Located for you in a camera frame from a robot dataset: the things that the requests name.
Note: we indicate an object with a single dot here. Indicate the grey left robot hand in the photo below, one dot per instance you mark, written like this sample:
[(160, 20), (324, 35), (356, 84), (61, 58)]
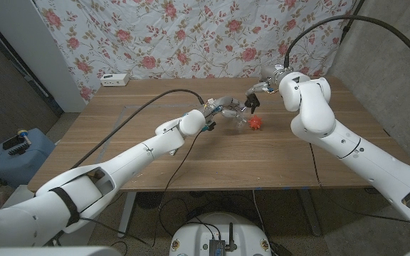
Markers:
[(226, 103)]

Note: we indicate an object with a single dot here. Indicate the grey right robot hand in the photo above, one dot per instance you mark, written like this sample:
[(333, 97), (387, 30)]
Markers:
[(272, 74)]

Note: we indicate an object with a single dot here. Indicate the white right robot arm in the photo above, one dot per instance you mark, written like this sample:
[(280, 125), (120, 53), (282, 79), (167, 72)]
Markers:
[(333, 135)]

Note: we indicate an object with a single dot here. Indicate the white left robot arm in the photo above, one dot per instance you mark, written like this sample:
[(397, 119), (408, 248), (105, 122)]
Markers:
[(134, 156)]

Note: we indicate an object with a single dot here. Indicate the red spiky stress ball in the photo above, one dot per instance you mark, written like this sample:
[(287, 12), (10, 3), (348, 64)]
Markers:
[(255, 123)]

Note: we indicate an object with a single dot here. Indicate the floral backdrop cloth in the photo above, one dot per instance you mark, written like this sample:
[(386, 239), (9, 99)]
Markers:
[(198, 35)]

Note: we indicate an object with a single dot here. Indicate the black backdrop stand pole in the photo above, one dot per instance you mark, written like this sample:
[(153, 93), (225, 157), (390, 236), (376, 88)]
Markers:
[(351, 19)]

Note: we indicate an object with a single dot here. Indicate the white power strip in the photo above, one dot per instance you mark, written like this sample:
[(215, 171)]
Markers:
[(114, 80)]

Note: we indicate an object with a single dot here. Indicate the white robot torso base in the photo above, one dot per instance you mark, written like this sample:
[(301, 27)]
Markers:
[(198, 231)]

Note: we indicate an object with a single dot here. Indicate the grey table leg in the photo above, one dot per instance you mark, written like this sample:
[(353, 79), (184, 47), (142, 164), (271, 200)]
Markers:
[(310, 213)]

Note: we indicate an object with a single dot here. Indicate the black antenna module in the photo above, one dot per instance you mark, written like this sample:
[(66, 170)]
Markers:
[(217, 245)]

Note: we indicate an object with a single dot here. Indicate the yellow blue small tool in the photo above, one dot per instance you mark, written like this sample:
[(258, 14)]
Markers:
[(23, 134)]

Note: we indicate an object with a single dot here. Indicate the blue storage box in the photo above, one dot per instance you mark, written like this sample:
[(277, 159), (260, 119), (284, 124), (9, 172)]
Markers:
[(20, 165)]

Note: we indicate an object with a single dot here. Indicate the black brush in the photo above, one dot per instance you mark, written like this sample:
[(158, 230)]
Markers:
[(14, 144)]

